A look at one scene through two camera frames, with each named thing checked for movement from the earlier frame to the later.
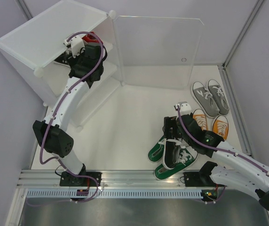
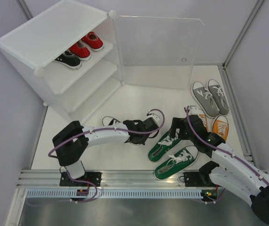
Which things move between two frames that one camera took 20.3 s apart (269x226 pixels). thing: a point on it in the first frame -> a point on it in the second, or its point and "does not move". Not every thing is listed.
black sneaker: (171, 154) -> (114, 122)
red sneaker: (90, 38) does not move
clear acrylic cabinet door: (157, 52) does not move
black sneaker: (63, 60) does not move
